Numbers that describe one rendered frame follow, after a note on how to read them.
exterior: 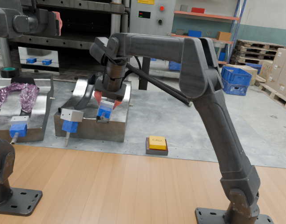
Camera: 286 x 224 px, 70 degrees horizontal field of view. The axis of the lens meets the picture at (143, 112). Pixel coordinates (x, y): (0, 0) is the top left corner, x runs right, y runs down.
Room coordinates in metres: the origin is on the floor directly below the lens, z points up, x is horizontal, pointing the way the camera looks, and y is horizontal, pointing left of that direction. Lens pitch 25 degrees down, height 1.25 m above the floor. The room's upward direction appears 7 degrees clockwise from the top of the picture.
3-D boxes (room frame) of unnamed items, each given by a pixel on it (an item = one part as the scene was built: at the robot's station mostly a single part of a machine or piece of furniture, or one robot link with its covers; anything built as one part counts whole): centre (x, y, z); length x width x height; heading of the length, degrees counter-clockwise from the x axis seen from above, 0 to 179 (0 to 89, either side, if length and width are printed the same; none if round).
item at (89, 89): (0.89, 0.21, 0.92); 0.35 x 0.16 x 0.09; 3
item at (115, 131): (0.90, 0.20, 0.87); 0.50 x 0.26 x 0.14; 3
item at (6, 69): (0.95, 0.67, 0.93); 0.08 x 0.08 x 0.04
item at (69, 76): (1.75, 0.84, 0.76); 1.30 x 0.84 x 0.07; 93
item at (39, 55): (1.67, 0.78, 0.87); 0.50 x 0.27 x 0.17; 3
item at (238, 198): (0.36, -0.26, 0.90); 0.09 x 0.06 x 0.06; 144
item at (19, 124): (0.56, 0.41, 0.86); 0.13 x 0.05 x 0.05; 20
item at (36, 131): (0.80, 0.56, 0.86); 0.50 x 0.26 x 0.11; 20
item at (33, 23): (0.56, 0.34, 1.21); 0.07 x 0.06 x 0.07; 1
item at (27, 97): (0.80, 0.55, 0.90); 0.26 x 0.18 x 0.08; 20
